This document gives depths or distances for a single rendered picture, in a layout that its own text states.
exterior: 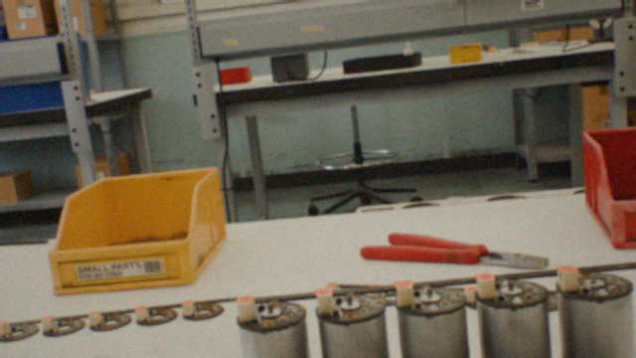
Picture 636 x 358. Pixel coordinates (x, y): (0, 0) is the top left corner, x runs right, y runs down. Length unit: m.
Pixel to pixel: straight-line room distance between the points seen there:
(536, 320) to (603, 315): 0.02
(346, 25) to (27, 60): 1.04
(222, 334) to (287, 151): 4.27
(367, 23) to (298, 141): 2.28
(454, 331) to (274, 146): 4.45
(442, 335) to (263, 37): 2.27
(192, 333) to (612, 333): 0.25
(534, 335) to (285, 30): 2.26
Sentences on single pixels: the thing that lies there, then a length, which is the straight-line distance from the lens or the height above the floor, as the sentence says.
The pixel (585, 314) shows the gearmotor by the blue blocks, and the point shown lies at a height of 0.81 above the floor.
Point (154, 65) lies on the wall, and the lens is 4.81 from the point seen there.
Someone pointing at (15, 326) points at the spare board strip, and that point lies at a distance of 0.52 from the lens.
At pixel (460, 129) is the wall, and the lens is 4.66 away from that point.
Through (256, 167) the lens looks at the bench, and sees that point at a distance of 3.24.
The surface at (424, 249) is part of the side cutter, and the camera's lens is 0.53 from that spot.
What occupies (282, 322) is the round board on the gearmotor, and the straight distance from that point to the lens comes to 0.27.
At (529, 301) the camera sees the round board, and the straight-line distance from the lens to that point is 0.28.
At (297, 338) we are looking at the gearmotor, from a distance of 0.28.
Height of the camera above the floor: 0.91
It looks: 11 degrees down
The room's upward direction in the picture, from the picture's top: 7 degrees counter-clockwise
